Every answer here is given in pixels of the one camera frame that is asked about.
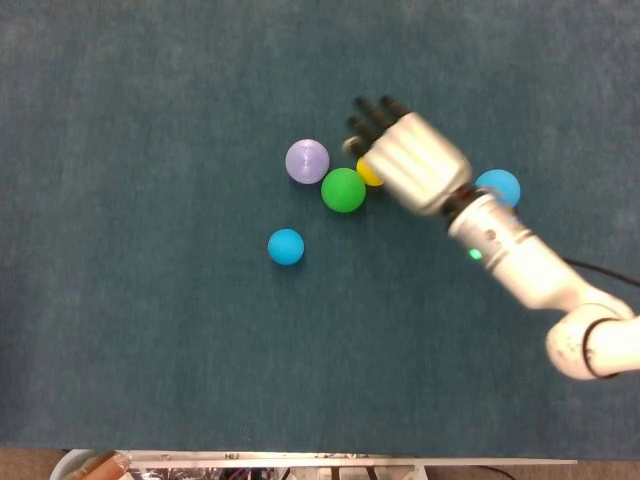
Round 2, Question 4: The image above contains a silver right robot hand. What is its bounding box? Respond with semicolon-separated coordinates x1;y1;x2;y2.
341;95;474;217

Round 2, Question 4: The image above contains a yellow ball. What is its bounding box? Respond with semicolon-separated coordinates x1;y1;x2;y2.
355;157;385;188

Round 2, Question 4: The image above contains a green ball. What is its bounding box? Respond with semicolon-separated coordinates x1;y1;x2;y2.
320;167;367;214

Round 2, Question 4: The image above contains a large blue ball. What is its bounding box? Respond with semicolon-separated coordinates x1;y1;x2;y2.
474;168;522;210

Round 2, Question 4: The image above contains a lavender ball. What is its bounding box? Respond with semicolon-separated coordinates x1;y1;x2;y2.
285;139;331;185

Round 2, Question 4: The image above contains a small blue ball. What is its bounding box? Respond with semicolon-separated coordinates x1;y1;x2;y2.
267;228;306;266

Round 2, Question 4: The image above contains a blue felt table cover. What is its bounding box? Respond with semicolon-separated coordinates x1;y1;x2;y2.
0;0;640;460

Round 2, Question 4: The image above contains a brown plastic object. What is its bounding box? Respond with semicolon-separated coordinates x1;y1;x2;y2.
74;451;129;480

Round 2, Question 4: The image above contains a white round container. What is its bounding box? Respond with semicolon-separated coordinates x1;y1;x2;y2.
49;448;131;480

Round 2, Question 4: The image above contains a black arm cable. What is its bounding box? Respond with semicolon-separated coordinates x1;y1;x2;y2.
562;257;640;289

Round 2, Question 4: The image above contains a silver metal frame rail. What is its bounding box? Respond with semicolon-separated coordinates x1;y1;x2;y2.
117;449;579;469

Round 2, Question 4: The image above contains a robot base chassis with wires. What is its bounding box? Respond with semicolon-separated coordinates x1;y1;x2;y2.
124;463;516;480

